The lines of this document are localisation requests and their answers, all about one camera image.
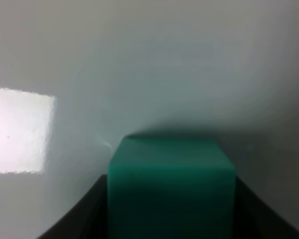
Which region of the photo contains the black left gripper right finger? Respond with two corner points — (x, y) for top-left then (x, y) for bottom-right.
(233, 177), (299, 239)

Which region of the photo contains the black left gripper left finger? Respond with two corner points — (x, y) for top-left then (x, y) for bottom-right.
(40, 175), (108, 239)

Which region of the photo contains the green cube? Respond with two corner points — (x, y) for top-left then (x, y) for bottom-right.
(108, 136), (236, 239)

